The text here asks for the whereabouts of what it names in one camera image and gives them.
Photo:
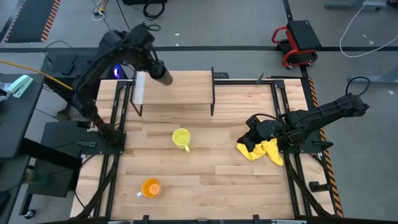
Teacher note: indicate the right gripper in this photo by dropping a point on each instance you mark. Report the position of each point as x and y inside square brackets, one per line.
[267, 128]

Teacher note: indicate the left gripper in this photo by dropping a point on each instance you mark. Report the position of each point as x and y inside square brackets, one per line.
[156, 67]

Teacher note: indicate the yellow mug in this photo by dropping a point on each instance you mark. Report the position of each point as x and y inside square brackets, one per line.
[181, 137]

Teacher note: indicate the white mug with orange inside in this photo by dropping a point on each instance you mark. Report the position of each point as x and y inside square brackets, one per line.
[150, 187]

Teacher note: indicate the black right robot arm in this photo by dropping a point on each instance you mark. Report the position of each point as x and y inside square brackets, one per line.
[326, 112]

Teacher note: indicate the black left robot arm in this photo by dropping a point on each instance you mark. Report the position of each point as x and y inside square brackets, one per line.
[87, 81]

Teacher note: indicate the yellow cloth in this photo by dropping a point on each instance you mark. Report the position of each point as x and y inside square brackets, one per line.
[273, 152]

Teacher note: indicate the translucent white cylinder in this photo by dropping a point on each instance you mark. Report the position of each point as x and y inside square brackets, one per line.
[140, 88]

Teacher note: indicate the black box with blue light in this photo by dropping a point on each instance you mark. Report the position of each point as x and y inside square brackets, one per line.
[117, 72]

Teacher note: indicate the hazard stripe tape strip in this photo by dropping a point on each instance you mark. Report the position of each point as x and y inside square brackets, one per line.
[329, 174]

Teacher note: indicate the black flat box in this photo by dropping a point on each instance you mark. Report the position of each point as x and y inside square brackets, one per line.
[63, 63]

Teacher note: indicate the red and black rolling stool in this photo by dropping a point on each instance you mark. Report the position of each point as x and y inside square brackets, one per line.
[303, 35]

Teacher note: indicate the black mat with hazard stripes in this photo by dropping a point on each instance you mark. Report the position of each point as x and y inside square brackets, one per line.
[31, 18]

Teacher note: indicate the mint green stapler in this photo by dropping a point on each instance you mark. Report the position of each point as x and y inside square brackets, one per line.
[20, 86]

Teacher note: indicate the black desk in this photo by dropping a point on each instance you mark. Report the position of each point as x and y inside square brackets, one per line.
[18, 124]

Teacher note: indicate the wooden shelf with black frame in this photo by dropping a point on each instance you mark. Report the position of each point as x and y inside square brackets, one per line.
[186, 87]

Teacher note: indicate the black metal base plate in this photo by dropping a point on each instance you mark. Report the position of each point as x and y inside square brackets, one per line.
[311, 144]
[62, 137]

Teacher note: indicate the black table frame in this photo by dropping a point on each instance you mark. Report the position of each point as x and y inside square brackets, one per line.
[109, 199]

